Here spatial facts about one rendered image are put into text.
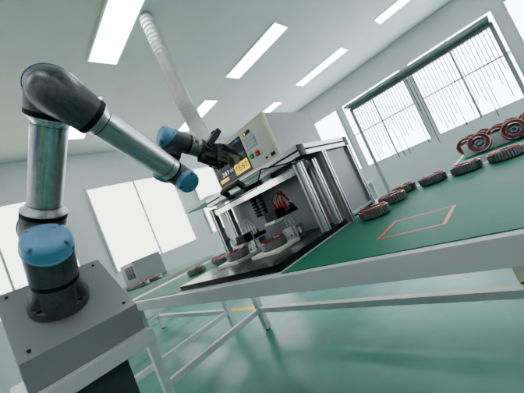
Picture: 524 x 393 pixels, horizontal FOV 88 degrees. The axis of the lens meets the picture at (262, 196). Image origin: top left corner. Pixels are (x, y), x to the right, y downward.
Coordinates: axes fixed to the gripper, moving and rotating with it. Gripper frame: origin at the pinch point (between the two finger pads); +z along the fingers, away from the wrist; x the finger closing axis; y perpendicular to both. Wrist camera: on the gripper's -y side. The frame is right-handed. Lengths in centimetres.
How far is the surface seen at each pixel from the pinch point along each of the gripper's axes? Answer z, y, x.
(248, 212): 26.9, 12.3, -30.1
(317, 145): 21.4, 0.3, 25.4
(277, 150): 8.4, 1.3, 14.6
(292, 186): 26.0, 10.2, 4.5
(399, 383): 72, 98, 12
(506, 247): -9, 55, 75
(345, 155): 45, -3, 24
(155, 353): 10, 83, -110
